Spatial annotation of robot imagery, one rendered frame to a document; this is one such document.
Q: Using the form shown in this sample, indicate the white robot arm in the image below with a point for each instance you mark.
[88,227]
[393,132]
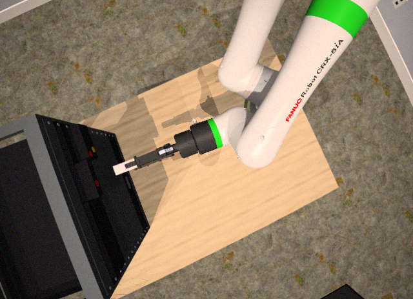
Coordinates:
[276,97]

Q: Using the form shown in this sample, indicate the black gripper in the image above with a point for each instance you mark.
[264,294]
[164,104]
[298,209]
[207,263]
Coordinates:
[184,144]

